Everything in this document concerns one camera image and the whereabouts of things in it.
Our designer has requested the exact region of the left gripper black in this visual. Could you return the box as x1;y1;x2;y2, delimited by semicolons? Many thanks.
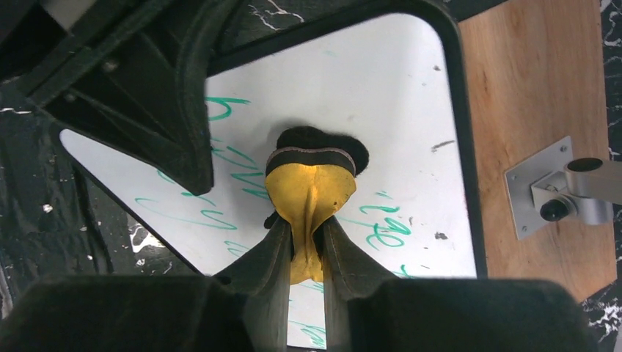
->
1;1;239;194

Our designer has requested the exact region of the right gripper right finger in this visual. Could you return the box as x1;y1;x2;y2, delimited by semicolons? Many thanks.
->
322;217;398;351

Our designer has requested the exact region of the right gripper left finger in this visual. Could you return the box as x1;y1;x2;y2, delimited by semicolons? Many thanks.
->
213;219;293;351

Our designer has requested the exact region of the yellow black whiteboard eraser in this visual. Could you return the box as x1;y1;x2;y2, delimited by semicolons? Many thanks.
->
263;126;369;285

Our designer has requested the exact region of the small whiteboard black frame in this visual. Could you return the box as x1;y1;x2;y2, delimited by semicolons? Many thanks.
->
58;8;486;279

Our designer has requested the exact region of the wooden board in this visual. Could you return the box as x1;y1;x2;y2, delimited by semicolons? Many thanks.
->
458;1;617;301

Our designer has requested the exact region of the silver metal bracket mount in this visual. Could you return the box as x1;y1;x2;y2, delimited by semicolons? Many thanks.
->
505;136;621;241

